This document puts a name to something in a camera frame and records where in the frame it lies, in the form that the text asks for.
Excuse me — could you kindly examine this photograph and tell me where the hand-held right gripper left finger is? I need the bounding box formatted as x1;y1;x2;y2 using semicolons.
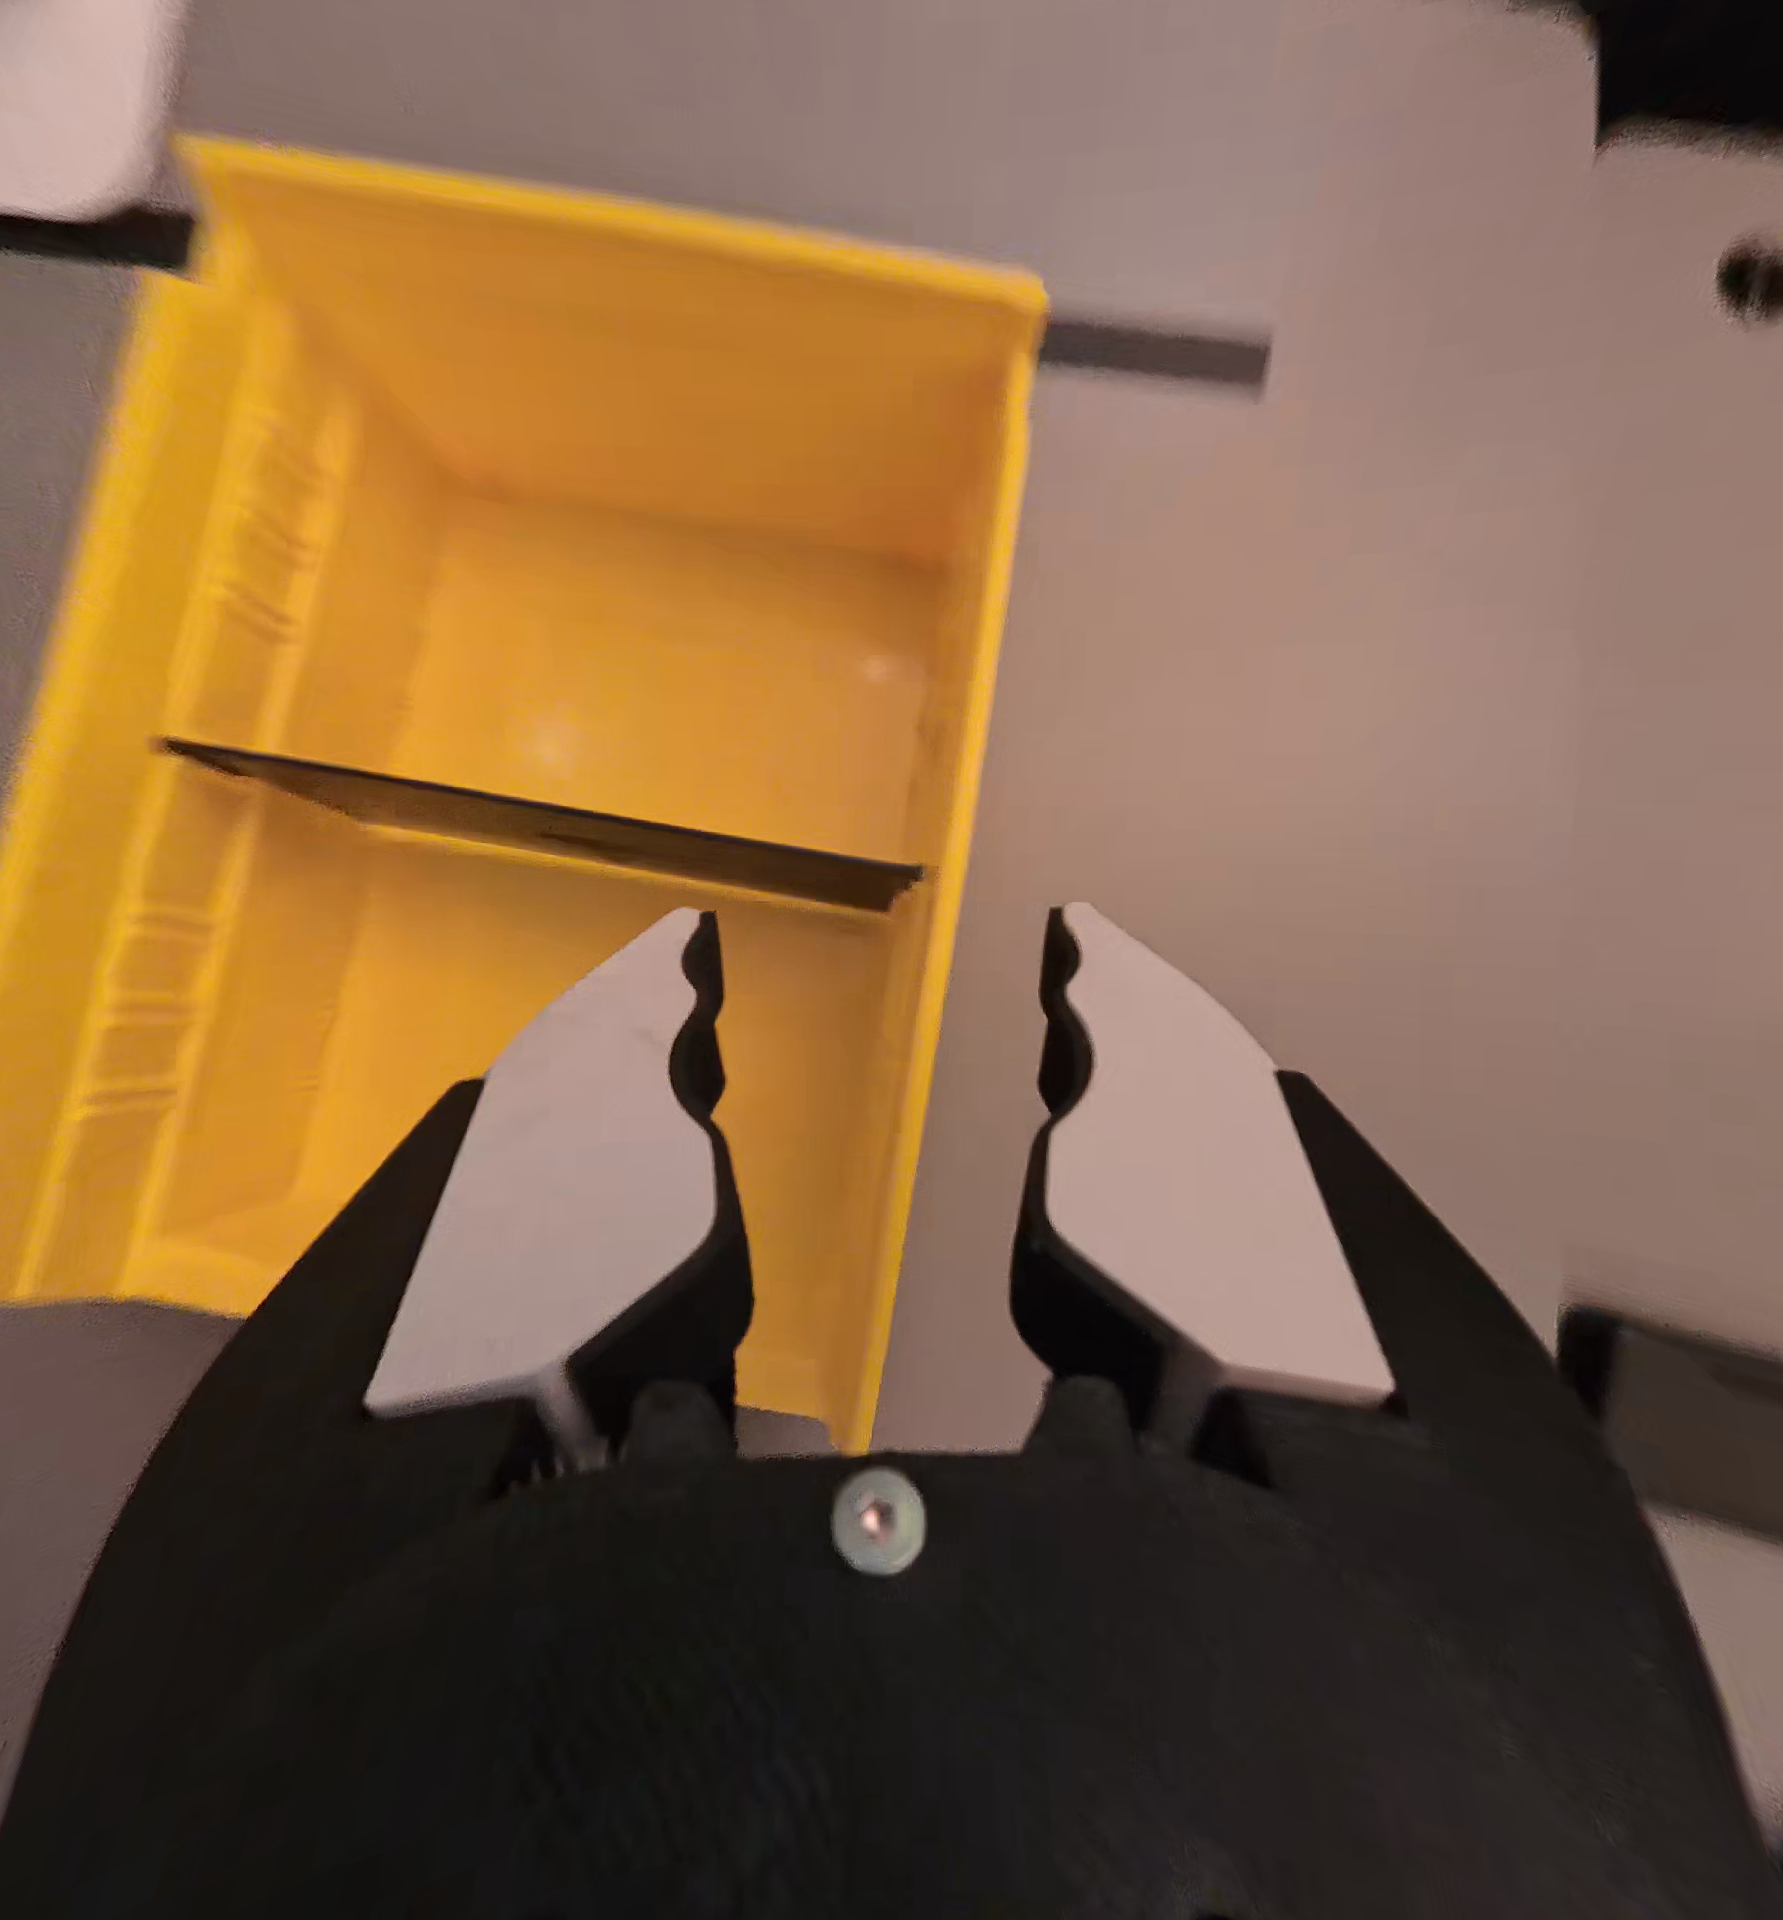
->
364;908;758;1469

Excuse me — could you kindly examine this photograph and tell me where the yellow plastic bin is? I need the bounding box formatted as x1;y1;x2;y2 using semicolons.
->
0;132;1050;1458

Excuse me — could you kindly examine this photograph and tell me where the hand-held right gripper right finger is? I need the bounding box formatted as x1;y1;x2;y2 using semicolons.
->
1010;903;1395;1452

